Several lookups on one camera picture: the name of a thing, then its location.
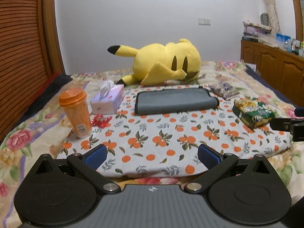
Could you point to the orange print cloth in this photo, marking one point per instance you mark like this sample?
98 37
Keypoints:
165 145

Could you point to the stacked boxes on cabinet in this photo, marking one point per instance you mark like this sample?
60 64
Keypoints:
253 31

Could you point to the purple and grey towel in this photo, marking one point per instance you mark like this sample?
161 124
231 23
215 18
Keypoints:
174 100

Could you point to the green yellow snack bag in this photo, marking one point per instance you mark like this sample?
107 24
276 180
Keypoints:
252 113

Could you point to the dark blue bed sheet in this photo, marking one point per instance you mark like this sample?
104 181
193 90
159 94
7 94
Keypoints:
259 79

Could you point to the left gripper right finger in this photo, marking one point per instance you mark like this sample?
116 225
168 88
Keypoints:
218 165

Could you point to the bottles on cabinet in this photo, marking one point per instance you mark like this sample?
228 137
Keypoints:
288 44

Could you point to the beige curtain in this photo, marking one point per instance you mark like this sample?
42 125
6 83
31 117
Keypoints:
273 16

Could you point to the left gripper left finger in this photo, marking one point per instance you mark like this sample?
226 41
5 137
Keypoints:
86 165

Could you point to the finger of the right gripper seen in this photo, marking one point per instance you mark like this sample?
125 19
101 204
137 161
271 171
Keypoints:
293 125

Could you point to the orange lidded cup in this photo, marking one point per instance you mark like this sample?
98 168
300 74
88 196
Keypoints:
74 103

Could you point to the wooden sideboard cabinet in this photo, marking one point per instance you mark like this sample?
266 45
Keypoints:
282 70

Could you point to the red candy wrapper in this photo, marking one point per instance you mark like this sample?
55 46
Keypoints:
100 121

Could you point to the white wall switch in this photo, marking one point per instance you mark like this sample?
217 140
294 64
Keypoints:
205 22

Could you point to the yellow Pikachu plush toy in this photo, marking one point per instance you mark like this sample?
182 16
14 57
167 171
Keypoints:
155 63

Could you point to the wooden slatted headboard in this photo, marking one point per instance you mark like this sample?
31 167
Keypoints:
24 63

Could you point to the purple snack packet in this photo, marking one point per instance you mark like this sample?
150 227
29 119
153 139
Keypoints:
224 90

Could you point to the floral bed blanket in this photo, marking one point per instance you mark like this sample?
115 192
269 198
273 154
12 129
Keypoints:
47 128

